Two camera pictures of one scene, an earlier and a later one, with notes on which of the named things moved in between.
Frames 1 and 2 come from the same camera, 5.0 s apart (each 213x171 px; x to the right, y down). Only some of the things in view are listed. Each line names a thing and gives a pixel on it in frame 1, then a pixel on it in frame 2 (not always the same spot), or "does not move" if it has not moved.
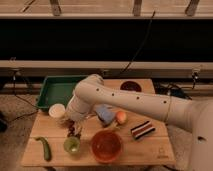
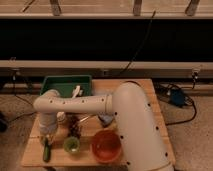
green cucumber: (46, 147) does not move
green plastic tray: (58, 89) does not move
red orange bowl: (106, 145) does not move
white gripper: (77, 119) → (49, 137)
